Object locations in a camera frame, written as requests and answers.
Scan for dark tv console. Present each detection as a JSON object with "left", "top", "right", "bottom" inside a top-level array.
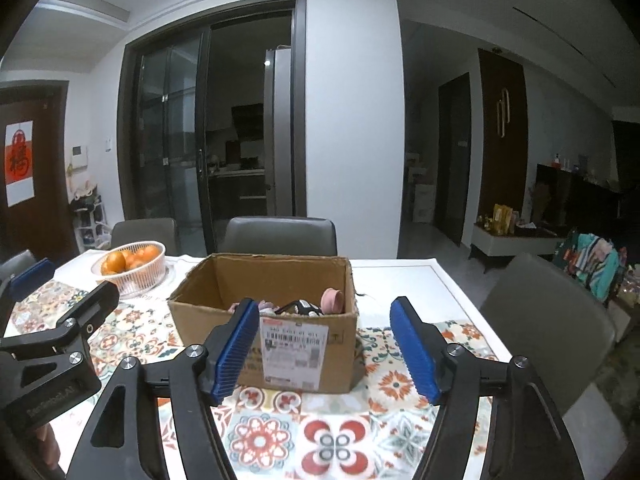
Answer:
[{"left": 535, "top": 162, "right": 640, "bottom": 241}]

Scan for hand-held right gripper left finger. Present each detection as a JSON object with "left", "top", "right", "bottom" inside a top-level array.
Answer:
[{"left": 62, "top": 297, "right": 262, "bottom": 480}]

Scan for silver fridge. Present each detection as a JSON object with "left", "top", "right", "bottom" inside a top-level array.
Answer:
[{"left": 262, "top": 46, "right": 293, "bottom": 217}]

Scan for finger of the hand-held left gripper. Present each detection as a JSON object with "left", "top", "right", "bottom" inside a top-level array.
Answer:
[
  {"left": 0, "top": 280, "right": 121, "bottom": 362},
  {"left": 0, "top": 258, "right": 56, "bottom": 306}
]

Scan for dark wooden cabinet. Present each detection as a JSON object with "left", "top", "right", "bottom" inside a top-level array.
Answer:
[{"left": 475, "top": 48, "right": 529, "bottom": 226}]

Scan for yellow snack bags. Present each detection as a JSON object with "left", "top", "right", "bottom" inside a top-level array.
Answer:
[{"left": 492, "top": 203, "right": 521, "bottom": 235}]

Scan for glass sliding door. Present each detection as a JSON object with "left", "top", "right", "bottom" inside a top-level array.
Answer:
[{"left": 117, "top": 0, "right": 308, "bottom": 256}]

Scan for black range hood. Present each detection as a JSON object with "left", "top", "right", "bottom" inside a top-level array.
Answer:
[{"left": 231, "top": 103, "right": 265, "bottom": 140}]

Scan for dark interior door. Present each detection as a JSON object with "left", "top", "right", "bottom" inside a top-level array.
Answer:
[{"left": 434, "top": 72, "right": 472, "bottom": 247}]

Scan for shoe rack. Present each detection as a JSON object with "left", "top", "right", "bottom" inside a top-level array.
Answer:
[{"left": 70, "top": 180, "right": 112, "bottom": 251}]

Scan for cardboard box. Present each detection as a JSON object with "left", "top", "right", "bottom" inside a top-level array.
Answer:
[{"left": 167, "top": 253, "right": 362, "bottom": 394}]

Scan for pink towel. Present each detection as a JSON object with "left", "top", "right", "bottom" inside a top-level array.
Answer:
[{"left": 227, "top": 299, "right": 277, "bottom": 315}]

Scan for white plastic basket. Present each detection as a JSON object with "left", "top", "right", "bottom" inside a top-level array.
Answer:
[{"left": 91, "top": 241, "right": 167, "bottom": 300}]

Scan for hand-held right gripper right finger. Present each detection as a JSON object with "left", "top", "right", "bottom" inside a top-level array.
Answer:
[{"left": 390, "top": 296, "right": 586, "bottom": 480}]

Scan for person's left hand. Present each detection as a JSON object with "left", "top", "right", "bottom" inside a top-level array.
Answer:
[{"left": 27, "top": 417, "right": 66, "bottom": 476}]

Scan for red wall poster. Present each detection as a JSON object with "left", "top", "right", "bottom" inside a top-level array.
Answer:
[{"left": 4, "top": 120, "right": 35, "bottom": 207}]

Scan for colourful clothes pile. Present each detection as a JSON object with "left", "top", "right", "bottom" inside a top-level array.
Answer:
[{"left": 552, "top": 230, "right": 628, "bottom": 301}]

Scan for brown door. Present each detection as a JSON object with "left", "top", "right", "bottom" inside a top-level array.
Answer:
[{"left": 0, "top": 80, "right": 78, "bottom": 266}]

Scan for black white patterned pouch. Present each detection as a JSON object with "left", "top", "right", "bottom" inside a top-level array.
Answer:
[{"left": 275, "top": 299, "right": 323, "bottom": 317}]

